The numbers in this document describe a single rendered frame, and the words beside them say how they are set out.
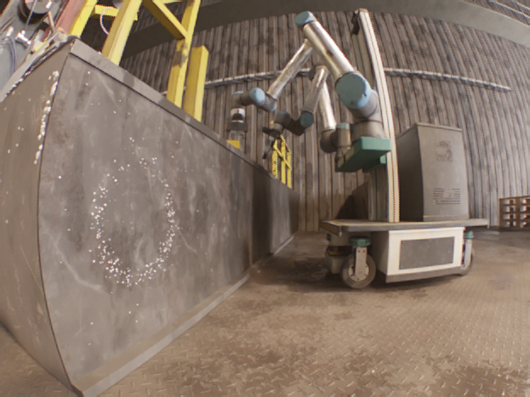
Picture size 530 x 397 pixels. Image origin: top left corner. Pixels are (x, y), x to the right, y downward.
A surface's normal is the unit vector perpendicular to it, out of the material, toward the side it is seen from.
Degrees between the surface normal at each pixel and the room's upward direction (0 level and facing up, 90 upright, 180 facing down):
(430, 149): 90
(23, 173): 90
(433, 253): 90
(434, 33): 90
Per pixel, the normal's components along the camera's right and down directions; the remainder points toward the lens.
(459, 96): -0.23, -0.05
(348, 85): -0.57, 0.04
